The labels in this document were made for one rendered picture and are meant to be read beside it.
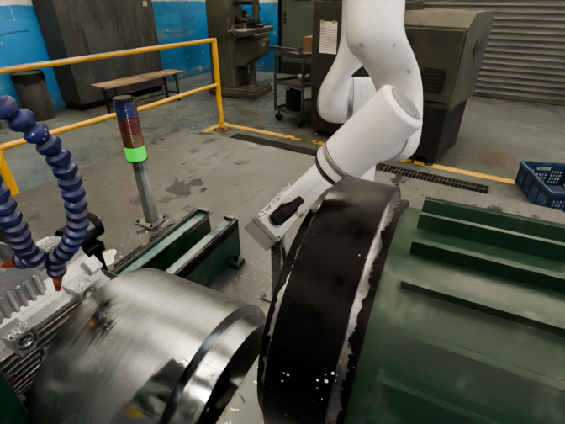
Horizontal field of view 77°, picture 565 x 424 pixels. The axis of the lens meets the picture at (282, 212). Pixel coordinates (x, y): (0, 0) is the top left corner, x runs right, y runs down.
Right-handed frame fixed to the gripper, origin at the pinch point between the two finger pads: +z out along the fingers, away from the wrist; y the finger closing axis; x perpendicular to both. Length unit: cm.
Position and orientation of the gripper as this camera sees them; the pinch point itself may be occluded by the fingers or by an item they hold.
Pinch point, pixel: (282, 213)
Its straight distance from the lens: 72.6
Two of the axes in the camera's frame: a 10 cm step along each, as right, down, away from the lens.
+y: -4.4, 4.7, -7.7
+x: 6.9, 7.2, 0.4
